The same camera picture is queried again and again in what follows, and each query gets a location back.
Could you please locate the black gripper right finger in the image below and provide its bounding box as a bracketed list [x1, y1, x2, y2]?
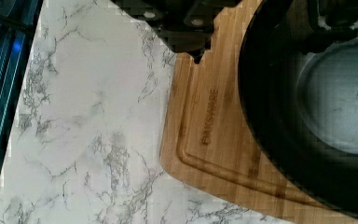
[306, 0, 358, 53]

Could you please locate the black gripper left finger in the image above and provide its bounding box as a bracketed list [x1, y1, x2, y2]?
[110, 0, 241, 64]

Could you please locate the black bowl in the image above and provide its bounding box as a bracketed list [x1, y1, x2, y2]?
[238, 0, 358, 218]

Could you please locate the bamboo cutting board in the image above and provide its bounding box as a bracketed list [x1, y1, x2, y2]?
[160, 0, 358, 224]

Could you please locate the black cable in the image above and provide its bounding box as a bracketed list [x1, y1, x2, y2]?
[0, 8, 36, 35]

